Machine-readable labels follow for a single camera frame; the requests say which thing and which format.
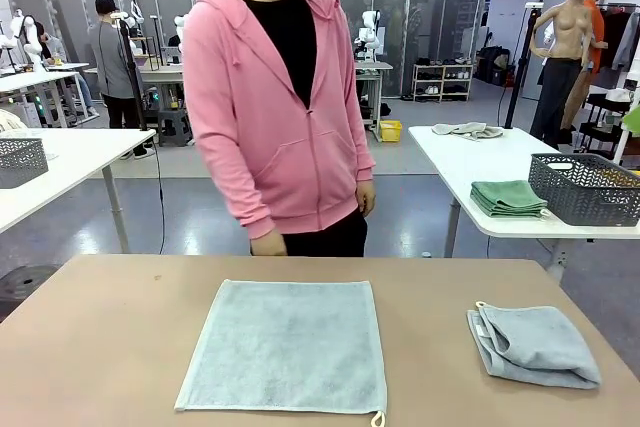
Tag person's left hand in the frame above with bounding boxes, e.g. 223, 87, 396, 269
355, 180, 377, 218

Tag person's right hand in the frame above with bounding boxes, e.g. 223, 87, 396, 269
249, 229, 289, 257

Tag light blue terry towel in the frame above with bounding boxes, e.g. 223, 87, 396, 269
173, 279, 389, 427
466, 300, 603, 391

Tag person's left forearm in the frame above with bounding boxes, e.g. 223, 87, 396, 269
344, 111, 377, 184

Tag person's right forearm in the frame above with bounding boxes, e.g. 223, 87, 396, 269
212, 146, 275, 242

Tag dark grey plastic basket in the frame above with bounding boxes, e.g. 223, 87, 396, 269
528, 152, 640, 227

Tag grey perforated basket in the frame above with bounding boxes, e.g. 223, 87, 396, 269
0, 136, 50, 190

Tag yellow plastic bin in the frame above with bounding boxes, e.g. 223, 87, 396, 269
378, 119, 404, 143

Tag white side table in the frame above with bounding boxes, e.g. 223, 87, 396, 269
407, 125, 640, 281

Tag person in pink hoodie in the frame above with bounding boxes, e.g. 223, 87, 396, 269
182, 0, 377, 258

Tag beige crumpled cloth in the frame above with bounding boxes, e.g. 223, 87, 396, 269
431, 121, 505, 141

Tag white shoe rack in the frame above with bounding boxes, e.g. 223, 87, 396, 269
412, 62, 475, 103

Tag folded green towel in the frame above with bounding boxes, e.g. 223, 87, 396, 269
469, 179, 551, 221

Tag grey step stool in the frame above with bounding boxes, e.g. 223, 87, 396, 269
157, 109, 194, 148

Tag black bags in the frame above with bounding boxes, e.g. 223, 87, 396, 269
477, 45, 514, 87

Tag background desk with robot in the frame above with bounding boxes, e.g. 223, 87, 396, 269
82, 64, 186, 123

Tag black light stand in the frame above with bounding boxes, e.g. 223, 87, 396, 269
497, 1, 545, 131

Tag black tripod stand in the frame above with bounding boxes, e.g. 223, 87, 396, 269
110, 10, 151, 132

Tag person in grey shirt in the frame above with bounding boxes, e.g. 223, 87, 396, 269
87, 0, 147, 131

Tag black utility cart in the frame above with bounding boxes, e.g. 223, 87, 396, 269
579, 89, 636, 153

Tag black round weight plate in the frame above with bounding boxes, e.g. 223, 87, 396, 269
0, 264, 61, 306

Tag bare beige mannequin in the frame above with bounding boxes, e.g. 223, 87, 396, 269
528, 0, 597, 151

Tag white background table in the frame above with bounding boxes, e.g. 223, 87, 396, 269
0, 62, 99, 128

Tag seated person in jeans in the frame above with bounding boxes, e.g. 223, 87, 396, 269
38, 31, 100, 118

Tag clothes rack with dark clothes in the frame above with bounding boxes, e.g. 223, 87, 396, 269
597, 1, 640, 73

